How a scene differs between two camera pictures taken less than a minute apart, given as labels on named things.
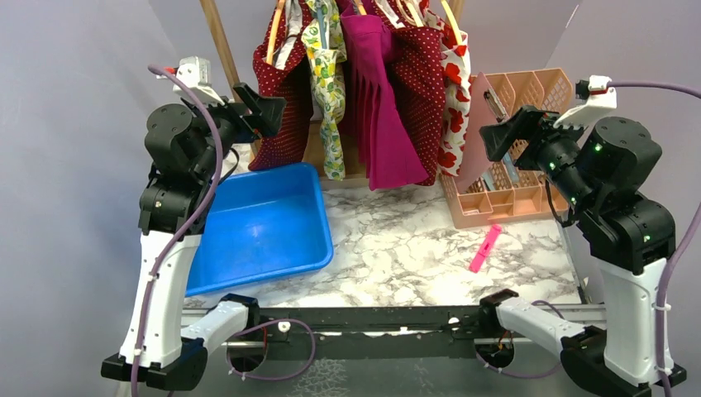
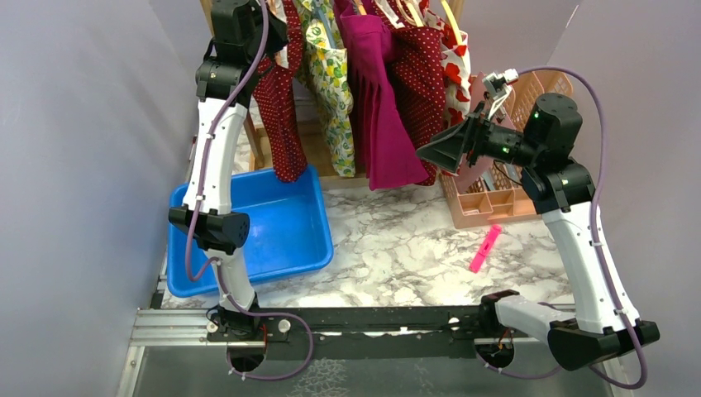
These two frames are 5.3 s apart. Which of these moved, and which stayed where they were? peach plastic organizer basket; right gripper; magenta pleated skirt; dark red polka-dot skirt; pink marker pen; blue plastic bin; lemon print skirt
Moved: lemon print skirt; right gripper; dark red polka-dot skirt
Stayed: pink marker pen; magenta pleated skirt; peach plastic organizer basket; blue plastic bin
